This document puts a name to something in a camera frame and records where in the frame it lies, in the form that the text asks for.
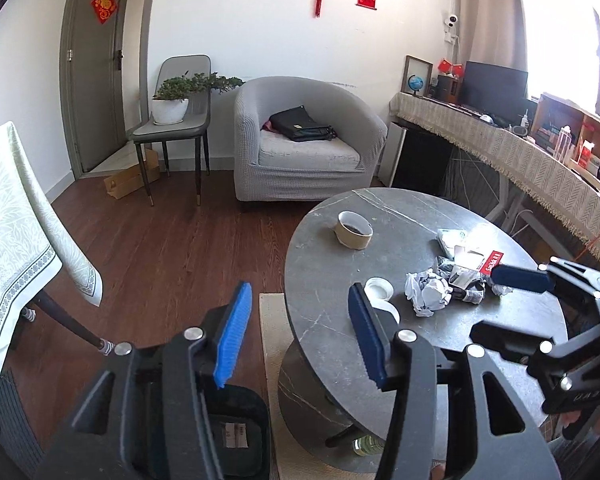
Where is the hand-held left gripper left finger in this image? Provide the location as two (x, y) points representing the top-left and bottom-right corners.
(34, 281), (254, 480)

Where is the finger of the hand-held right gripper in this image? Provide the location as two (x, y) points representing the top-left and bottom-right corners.
(469, 321), (600, 391)
(490, 256), (600, 318)

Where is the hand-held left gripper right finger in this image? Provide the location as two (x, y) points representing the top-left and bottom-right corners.
(347, 282), (563, 480)

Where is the red white small carton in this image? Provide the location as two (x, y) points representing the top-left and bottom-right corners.
(452, 246), (506, 275)

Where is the white tape roll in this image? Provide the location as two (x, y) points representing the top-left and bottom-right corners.
(364, 276), (401, 323)

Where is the newspaper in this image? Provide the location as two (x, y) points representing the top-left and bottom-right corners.
(434, 256), (487, 306)

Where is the white paper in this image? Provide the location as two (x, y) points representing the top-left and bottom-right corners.
(405, 268), (453, 318)

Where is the tissue packet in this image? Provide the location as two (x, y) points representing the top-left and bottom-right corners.
(436, 227), (468, 256)

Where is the dark trash bin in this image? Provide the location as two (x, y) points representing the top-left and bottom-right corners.
(195, 385), (272, 480)

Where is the brown tape roll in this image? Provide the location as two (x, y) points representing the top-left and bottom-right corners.
(334, 211), (374, 250)

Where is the beige rug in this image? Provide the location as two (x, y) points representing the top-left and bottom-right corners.
(258, 292), (301, 480)

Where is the round grey marble table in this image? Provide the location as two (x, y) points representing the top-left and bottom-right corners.
(277, 187), (568, 478)

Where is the clear bottle under table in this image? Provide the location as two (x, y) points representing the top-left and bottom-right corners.
(352, 437), (386, 457)

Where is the long desk with beige cloth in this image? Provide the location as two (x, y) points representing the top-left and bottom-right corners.
(390, 91), (600, 271)

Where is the clear plastic bottle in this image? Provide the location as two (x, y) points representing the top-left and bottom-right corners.
(557, 126), (576, 162)

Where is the wooden desk organiser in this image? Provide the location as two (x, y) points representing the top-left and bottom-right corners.
(535, 92), (600, 181)

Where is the grey armchair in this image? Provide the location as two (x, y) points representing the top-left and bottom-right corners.
(232, 76), (388, 203)

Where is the cardboard box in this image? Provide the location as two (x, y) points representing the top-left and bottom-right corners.
(103, 149), (161, 201)

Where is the black computer monitor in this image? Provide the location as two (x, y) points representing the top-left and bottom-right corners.
(459, 61), (529, 113)

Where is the brown speaker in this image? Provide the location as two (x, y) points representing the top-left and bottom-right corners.
(436, 75), (462, 101)

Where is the grey dining chair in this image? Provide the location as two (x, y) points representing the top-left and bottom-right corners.
(131, 55), (212, 207)

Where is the black handbag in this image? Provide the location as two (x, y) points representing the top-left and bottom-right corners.
(268, 105), (338, 142)

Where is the potted green plant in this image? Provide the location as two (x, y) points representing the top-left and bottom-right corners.
(151, 72), (245, 125)

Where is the grey ribbed mat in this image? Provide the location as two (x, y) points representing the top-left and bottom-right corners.
(0, 367), (46, 478)

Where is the white patterned tablecloth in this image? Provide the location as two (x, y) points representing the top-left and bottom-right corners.
(0, 121), (105, 411)

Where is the white curtain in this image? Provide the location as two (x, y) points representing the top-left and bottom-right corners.
(457, 0), (536, 68)

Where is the grey door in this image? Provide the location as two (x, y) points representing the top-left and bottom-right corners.
(62, 0), (131, 176)

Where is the red diamond door decoration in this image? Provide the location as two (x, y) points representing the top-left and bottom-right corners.
(91, 0), (118, 25)

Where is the orange cord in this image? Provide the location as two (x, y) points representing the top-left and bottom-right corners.
(575, 220), (600, 261)

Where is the bundle of cables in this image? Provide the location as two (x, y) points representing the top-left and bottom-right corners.
(445, 150), (506, 221)

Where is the wooden picture frame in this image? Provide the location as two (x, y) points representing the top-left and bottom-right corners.
(404, 56), (434, 95)

